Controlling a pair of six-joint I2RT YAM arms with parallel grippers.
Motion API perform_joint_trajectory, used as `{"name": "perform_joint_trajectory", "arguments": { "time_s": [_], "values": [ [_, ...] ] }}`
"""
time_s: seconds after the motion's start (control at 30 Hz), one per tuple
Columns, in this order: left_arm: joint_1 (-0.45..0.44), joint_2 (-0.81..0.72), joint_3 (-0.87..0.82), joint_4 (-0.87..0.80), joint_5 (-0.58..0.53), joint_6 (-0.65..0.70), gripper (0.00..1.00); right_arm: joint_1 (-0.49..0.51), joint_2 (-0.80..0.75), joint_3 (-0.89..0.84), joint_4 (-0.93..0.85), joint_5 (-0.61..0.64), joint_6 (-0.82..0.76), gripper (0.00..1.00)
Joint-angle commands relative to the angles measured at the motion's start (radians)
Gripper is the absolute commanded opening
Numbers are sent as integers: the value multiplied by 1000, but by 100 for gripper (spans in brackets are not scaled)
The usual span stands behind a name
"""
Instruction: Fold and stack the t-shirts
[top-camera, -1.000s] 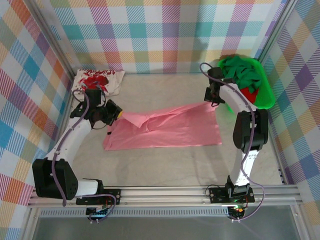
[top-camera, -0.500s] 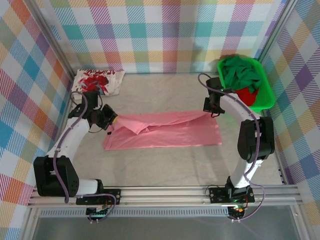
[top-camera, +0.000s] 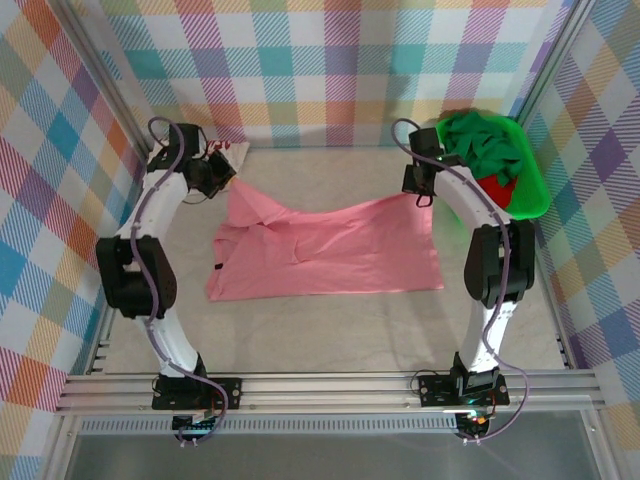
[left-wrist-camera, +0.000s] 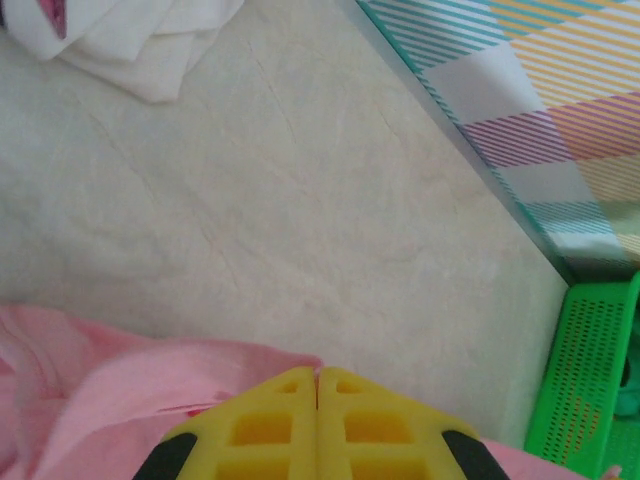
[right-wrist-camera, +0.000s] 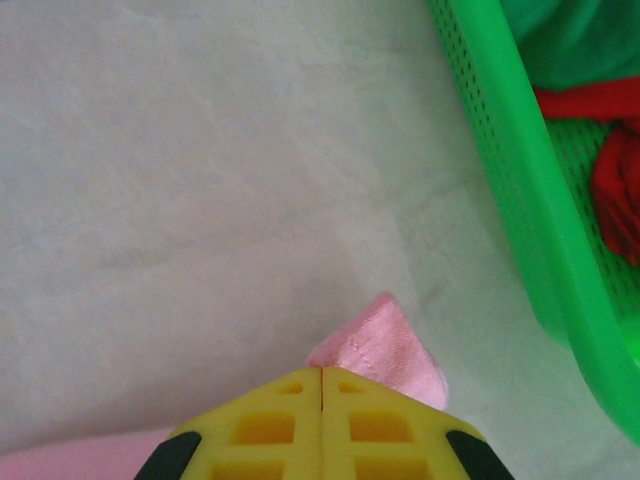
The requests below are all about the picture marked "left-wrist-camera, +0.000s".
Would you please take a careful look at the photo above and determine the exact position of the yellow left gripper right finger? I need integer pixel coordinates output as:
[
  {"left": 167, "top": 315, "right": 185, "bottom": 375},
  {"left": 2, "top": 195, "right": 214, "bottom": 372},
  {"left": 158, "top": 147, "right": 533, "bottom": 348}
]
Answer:
[{"left": 317, "top": 366, "right": 511, "bottom": 480}]

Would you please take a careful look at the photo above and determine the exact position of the green plastic mesh basket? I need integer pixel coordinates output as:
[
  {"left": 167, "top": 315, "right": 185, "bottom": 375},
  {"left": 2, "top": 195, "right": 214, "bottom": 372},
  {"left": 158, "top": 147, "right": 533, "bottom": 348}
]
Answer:
[{"left": 522, "top": 272, "right": 640, "bottom": 480}]

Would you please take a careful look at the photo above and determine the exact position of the white t-shirt with red print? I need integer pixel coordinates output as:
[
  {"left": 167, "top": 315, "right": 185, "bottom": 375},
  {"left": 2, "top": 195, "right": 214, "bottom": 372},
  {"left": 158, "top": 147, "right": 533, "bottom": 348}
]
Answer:
[{"left": 0, "top": 0, "right": 246, "bottom": 105}]

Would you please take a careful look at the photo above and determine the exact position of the pink t-shirt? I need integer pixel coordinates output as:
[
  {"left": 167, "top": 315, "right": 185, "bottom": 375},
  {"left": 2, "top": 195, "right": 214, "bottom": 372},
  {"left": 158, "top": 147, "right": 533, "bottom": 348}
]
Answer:
[{"left": 0, "top": 303, "right": 566, "bottom": 480}]

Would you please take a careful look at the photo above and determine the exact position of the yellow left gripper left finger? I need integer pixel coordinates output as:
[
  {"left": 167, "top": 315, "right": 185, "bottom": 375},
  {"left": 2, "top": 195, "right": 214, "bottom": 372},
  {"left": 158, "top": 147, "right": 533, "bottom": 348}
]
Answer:
[{"left": 132, "top": 366, "right": 318, "bottom": 480}]

